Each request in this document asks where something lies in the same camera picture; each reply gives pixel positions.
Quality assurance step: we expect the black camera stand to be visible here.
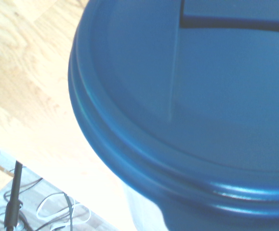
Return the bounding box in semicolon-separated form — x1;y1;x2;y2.
3;160;25;231

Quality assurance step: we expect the thin dark floor cable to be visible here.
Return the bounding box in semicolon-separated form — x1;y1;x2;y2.
0;177;92;231

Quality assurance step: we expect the clear pitcher with blue lid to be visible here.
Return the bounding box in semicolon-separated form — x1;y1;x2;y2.
67;0;279;231

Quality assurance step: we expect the white floor cable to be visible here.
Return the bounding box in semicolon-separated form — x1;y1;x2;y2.
36;193;92;228

